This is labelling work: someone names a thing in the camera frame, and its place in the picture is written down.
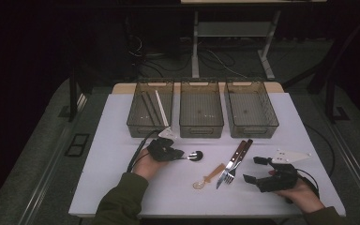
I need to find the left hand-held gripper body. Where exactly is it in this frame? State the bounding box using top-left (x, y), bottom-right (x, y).
top-left (146, 127), bottom-right (178, 163)

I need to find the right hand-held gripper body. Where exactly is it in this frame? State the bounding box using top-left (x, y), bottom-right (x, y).
top-left (257, 149), bottom-right (312, 193)

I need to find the wooden-handled fork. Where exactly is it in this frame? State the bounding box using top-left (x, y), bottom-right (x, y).
top-left (224, 139), bottom-right (254, 186)

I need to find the wooden-handled knife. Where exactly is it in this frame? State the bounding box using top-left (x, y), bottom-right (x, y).
top-left (215, 140), bottom-right (248, 190)

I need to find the translucent brown plastic bin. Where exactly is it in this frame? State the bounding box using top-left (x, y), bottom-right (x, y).
top-left (178, 78), bottom-right (225, 139)
top-left (126, 78), bottom-right (175, 140)
top-left (224, 78), bottom-right (280, 140)

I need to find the person's left hand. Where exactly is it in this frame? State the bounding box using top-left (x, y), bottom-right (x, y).
top-left (131, 147), bottom-right (163, 181)

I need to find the person's right hand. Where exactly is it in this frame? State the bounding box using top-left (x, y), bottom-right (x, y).
top-left (274, 178), bottom-right (326, 215)

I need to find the white table mat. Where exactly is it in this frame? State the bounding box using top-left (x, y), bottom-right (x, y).
top-left (68, 92), bottom-right (346, 218)

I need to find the black floor socket plate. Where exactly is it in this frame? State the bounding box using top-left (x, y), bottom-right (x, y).
top-left (65, 133), bottom-right (91, 158)

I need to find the black metal stand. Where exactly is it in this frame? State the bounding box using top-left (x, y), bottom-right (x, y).
top-left (307, 37), bottom-right (352, 124)
top-left (67, 67), bottom-right (91, 123)

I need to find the white metal desk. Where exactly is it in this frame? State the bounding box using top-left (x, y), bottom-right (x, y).
top-left (180, 0), bottom-right (327, 80)

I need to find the left hand-held gripper black cable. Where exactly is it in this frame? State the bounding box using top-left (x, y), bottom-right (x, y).
top-left (126, 128), bottom-right (163, 173)

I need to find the thin black floor cable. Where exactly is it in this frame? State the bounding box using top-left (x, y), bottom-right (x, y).
top-left (304, 124), bottom-right (337, 178)

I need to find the aluminium floor rail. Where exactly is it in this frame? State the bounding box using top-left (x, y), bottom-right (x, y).
top-left (327, 121), bottom-right (360, 218)
top-left (18, 93), bottom-right (89, 225)

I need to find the pale floor cable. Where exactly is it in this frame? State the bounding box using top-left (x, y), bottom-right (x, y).
top-left (200, 48), bottom-right (249, 79)

